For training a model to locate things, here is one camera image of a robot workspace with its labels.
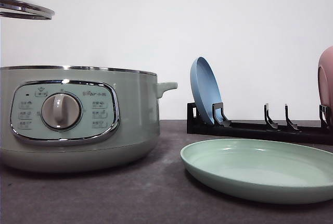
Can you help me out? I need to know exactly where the pink plate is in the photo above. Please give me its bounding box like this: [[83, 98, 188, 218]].
[[318, 46, 333, 109]]

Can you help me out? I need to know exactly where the green electric steamer pot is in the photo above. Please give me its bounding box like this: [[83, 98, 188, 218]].
[[0, 65, 178, 172]]

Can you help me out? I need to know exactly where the green plate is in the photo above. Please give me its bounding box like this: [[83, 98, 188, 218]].
[[180, 139, 333, 204]]

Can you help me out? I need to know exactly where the blue plate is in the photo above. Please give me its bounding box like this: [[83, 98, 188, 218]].
[[190, 57, 223, 124]]

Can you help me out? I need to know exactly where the black plate rack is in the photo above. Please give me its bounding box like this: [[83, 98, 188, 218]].
[[187, 102, 333, 145]]

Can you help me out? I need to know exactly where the glass steamer lid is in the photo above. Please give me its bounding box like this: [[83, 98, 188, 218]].
[[0, 0, 55, 20]]

